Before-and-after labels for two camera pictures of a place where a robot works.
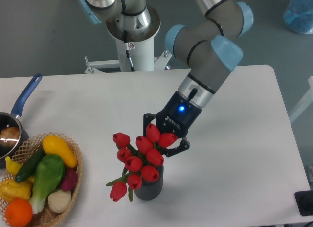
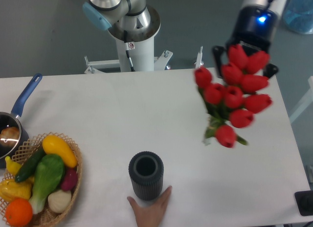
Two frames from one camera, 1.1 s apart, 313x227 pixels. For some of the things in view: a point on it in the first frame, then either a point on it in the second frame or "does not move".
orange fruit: x=18 y=212 does not move
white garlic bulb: x=59 y=200 does not move
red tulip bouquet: x=141 y=163 to x=229 y=106
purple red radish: x=70 y=178 does not move
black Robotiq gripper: x=176 y=117 to x=255 y=25
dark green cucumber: x=31 y=164 does not move
